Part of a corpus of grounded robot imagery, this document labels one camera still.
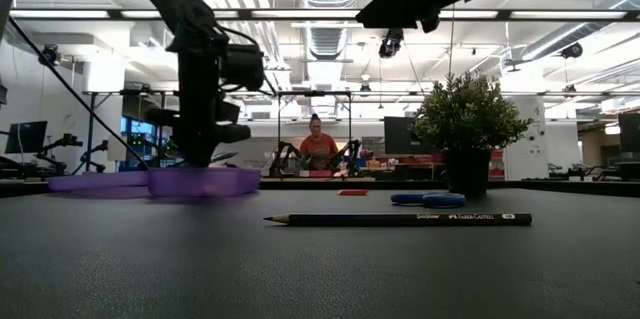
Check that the black computer monitor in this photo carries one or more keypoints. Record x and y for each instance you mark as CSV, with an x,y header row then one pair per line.
x,y
400,136
26,137

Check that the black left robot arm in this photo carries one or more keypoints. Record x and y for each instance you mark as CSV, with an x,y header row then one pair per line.
x,y
180,9

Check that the purple plastic box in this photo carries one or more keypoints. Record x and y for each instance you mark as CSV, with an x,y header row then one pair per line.
x,y
205,182

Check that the purple plastic lid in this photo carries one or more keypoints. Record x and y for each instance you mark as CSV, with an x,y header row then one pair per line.
x,y
97,182

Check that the red eraser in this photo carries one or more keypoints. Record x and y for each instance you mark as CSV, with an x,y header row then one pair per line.
x,y
353,192

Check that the person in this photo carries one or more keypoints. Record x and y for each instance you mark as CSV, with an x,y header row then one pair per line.
x,y
319,149

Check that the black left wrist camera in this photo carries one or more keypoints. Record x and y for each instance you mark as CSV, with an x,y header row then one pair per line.
x,y
245,66

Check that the black overhead camera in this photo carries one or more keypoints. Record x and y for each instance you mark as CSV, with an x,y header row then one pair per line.
x,y
391,43

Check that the black background robot rig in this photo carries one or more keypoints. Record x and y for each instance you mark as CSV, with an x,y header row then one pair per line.
x,y
278,134

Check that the green plant in black pot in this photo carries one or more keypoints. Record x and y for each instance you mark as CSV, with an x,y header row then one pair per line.
x,y
465,119

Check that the black pencil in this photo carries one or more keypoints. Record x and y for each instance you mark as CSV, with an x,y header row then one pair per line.
x,y
400,219

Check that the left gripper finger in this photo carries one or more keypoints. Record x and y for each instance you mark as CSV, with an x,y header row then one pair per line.
x,y
197,158

